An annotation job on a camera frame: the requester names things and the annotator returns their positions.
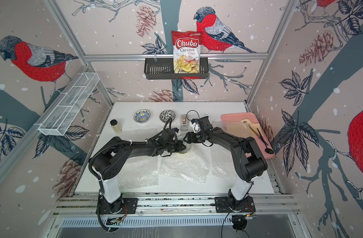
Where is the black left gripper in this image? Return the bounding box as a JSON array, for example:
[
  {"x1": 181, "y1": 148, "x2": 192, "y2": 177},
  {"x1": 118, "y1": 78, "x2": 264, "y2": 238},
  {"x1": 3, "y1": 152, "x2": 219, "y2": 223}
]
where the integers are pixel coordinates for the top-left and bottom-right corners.
[{"x1": 165, "y1": 140, "x2": 188, "y2": 153}]

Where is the bubble wrap sheet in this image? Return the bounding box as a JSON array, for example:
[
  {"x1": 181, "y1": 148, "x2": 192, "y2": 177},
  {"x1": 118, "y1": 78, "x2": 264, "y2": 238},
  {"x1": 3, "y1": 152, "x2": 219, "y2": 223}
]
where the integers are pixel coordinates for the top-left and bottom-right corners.
[
  {"x1": 117, "y1": 129, "x2": 159, "y2": 190},
  {"x1": 160, "y1": 145, "x2": 209, "y2": 183},
  {"x1": 211, "y1": 145, "x2": 237, "y2": 179}
]

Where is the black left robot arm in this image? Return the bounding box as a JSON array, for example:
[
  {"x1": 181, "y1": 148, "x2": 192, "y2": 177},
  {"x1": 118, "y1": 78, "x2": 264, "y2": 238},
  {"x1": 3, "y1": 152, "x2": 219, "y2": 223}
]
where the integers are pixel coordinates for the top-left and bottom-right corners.
[{"x1": 88, "y1": 136, "x2": 186, "y2": 205}]

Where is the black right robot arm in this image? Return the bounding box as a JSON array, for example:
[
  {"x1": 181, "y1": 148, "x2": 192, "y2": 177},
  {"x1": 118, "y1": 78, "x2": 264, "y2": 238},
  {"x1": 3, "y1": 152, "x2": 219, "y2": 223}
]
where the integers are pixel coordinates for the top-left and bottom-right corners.
[{"x1": 183, "y1": 127, "x2": 268, "y2": 210}]

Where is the pink floral leaf bowl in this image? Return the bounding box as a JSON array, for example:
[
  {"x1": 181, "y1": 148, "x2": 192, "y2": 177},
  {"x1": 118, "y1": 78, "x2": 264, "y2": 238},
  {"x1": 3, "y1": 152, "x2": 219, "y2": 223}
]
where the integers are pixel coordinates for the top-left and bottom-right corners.
[{"x1": 159, "y1": 110, "x2": 176, "y2": 123}]

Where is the pink plastic tray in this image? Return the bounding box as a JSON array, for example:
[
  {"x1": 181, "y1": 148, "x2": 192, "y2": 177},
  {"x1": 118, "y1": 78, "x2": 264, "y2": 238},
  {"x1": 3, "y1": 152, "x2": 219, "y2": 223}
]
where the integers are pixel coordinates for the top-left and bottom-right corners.
[{"x1": 221, "y1": 113, "x2": 275, "y2": 159}]

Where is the blue yellow patterned bowl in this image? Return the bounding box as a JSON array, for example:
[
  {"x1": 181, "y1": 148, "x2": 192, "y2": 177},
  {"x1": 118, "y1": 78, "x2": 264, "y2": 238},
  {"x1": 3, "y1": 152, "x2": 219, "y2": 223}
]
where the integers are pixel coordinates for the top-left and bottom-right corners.
[{"x1": 133, "y1": 110, "x2": 151, "y2": 124}]

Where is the gold spoon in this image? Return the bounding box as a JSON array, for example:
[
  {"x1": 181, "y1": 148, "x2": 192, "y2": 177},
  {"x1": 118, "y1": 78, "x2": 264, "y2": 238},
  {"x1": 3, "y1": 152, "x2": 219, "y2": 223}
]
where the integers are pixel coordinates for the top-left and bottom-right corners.
[{"x1": 243, "y1": 121, "x2": 261, "y2": 138}]

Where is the glass jar black lid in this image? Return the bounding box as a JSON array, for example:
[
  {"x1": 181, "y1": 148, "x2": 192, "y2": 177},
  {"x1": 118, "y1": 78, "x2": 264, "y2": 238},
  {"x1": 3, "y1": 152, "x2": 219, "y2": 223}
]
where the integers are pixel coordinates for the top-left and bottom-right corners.
[{"x1": 110, "y1": 119, "x2": 122, "y2": 133}]

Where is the red cassava chips bag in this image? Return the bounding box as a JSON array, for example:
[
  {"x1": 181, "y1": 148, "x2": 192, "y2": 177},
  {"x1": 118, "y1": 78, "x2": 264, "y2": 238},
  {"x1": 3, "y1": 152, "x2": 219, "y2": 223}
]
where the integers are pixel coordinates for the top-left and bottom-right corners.
[{"x1": 172, "y1": 31, "x2": 202, "y2": 72}]

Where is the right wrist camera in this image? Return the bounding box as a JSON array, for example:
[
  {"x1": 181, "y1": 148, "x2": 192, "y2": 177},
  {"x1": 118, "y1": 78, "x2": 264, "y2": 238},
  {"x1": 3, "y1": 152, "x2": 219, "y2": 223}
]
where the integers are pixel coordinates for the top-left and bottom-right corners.
[{"x1": 191, "y1": 116, "x2": 213, "y2": 133}]

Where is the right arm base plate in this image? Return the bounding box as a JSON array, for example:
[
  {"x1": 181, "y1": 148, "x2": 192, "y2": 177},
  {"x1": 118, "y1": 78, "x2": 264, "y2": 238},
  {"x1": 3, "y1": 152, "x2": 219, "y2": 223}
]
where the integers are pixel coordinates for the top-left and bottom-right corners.
[{"x1": 214, "y1": 196, "x2": 256, "y2": 213}]

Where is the black wire wall basket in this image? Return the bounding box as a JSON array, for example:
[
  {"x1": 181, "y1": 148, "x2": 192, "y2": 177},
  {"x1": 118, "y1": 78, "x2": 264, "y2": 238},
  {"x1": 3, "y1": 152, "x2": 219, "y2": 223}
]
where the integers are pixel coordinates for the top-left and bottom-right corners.
[{"x1": 144, "y1": 58, "x2": 209, "y2": 80}]

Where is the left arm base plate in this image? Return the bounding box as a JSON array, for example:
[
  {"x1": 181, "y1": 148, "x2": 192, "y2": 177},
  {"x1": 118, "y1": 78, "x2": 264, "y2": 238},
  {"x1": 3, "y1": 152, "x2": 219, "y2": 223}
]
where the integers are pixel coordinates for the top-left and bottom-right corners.
[{"x1": 97, "y1": 197, "x2": 138, "y2": 215}]

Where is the white mesh wall shelf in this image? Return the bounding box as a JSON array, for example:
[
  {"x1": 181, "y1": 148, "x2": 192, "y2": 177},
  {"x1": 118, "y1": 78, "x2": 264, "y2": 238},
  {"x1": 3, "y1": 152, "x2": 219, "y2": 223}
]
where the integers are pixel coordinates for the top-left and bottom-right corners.
[{"x1": 38, "y1": 72, "x2": 100, "y2": 136}]

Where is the horizontal aluminium frame bar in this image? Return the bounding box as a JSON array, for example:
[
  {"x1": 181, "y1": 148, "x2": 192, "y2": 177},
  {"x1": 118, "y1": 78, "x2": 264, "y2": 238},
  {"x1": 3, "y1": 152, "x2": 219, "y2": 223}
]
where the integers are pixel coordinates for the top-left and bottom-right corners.
[{"x1": 84, "y1": 53, "x2": 269, "y2": 62}]

